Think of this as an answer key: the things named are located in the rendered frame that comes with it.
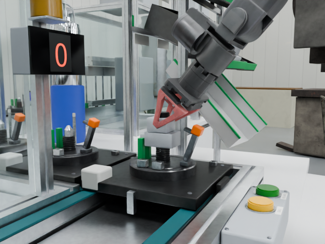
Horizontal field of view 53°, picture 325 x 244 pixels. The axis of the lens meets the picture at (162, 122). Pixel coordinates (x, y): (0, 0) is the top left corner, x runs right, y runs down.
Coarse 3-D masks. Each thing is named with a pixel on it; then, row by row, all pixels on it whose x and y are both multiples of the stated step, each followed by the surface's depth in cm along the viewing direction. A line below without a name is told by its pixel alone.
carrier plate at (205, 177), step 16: (128, 160) 78; (112, 176) 65; (128, 176) 65; (192, 176) 65; (208, 176) 65; (224, 176) 68; (112, 192) 61; (144, 192) 57; (160, 192) 56; (176, 192) 56; (192, 192) 56; (208, 192) 59; (192, 208) 54
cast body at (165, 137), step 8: (168, 112) 67; (152, 120) 66; (160, 120) 65; (152, 128) 66; (160, 128) 66; (168, 128) 66; (144, 136) 68; (152, 136) 67; (160, 136) 66; (168, 136) 65; (176, 136) 66; (152, 144) 67; (160, 144) 66; (168, 144) 65; (176, 144) 67
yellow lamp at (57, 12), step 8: (32, 0) 51; (40, 0) 51; (48, 0) 51; (56, 0) 52; (32, 8) 51; (40, 8) 51; (48, 8) 51; (56, 8) 52; (32, 16) 52; (56, 16) 52
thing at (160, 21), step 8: (152, 8) 92; (160, 8) 90; (168, 8) 98; (152, 16) 92; (160, 16) 91; (168, 16) 89; (176, 16) 88; (152, 24) 92; (160, 24) 91; (168, 24) 89; (152, 32) 93; (160, 32) 91; (168, 32) 90; (168, 40) 90; (176, 40) 88; (232, 64) 84; (240, 64) 88
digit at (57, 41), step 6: (54, 36) 52; (60, 36) 53; (66, 36) 54; (54, 42) 52; (60, 42) 53; (66, 42) 54; (54, 48) 52; (60, 48) 53; (66, 48) 54; (54, 54) 52; (60, 54) 53; (66, 54) 54; (54, 60) 52; (60, 60) 53; (66, 60) 54; (54, 66) 52; (60, 66) 53; (66, 66) 54
